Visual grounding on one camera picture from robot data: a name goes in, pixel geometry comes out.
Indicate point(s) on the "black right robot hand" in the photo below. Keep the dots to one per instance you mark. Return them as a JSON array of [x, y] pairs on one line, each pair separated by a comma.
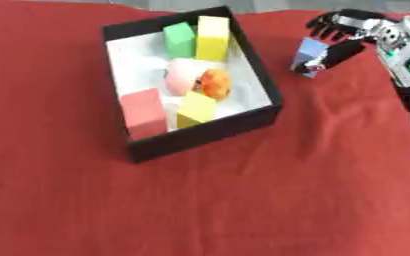
[[342, 33]]

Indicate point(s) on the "blue foam block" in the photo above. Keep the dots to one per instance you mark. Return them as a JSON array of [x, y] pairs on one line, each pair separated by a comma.
[[308, 51]]

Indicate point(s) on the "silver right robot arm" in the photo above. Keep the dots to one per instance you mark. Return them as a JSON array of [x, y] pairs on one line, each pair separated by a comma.
[[407, 56]]

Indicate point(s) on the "black box with white inside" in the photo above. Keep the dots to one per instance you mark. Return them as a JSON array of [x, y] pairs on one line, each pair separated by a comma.
[[205, 131]]

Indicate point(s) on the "tall yellow foam block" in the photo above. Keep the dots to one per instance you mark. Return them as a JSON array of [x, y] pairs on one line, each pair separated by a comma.
[[212, 39]]

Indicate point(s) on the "orange toy fruit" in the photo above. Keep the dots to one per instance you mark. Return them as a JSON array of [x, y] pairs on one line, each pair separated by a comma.
[[215, 83]]

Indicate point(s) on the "green foam block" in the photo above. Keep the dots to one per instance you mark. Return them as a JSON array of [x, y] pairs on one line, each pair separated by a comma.
[[179, 40]]

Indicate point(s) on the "yellow foam cube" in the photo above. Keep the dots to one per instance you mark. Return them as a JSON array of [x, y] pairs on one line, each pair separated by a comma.
[[195, 108]]

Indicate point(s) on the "pink toy peach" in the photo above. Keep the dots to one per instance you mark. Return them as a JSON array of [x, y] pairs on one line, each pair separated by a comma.
[[181, 76]]

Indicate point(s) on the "red foam block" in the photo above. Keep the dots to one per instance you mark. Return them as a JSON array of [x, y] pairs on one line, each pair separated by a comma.
[[143, 111]]

